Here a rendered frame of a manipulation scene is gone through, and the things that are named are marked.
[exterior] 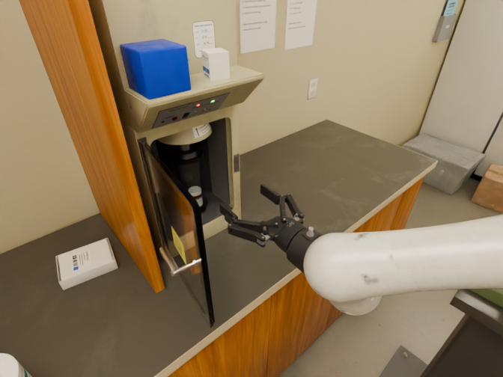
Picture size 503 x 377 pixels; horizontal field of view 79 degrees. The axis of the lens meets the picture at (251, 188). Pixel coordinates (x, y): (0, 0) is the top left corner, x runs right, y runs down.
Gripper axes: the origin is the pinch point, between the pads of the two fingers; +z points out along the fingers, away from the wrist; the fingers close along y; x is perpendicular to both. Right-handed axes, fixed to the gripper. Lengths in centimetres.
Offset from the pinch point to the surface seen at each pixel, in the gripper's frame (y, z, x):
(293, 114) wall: -86, 66, 19
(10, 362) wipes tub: 58, 1, 14
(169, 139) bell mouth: 7.9, 24.6, -10.5
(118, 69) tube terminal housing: 18.7, 18.9, -32.5
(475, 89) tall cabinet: -292, 38, 37
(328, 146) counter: -87, 39, 28
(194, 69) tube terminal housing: 0.5, 19.4, -29.5
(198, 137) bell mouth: 0.5, 21.0, -10.4
